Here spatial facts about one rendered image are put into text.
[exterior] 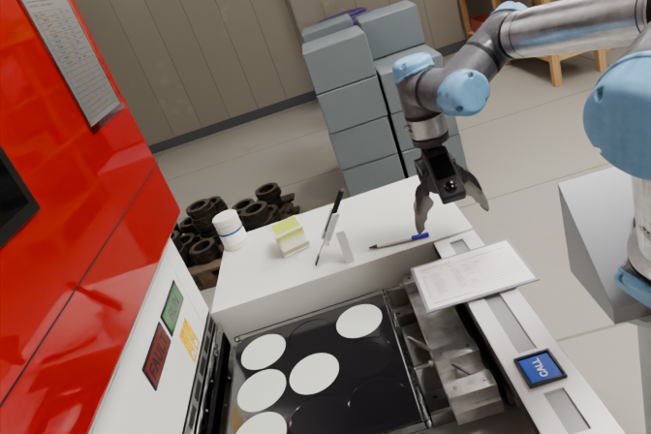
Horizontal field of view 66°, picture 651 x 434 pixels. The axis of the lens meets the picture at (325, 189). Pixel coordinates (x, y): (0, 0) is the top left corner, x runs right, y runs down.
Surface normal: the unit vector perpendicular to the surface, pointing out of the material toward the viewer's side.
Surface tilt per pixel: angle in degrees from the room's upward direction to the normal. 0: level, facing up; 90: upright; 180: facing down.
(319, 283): 90
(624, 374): 0
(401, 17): 90
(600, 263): 46
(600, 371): 0
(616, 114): 107
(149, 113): 90
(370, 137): 90
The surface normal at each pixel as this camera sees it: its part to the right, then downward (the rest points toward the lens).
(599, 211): -0.20, -0.29
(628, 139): -0.72, 0.67
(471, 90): 0.41, 0.25
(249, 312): 0.08, 0.40
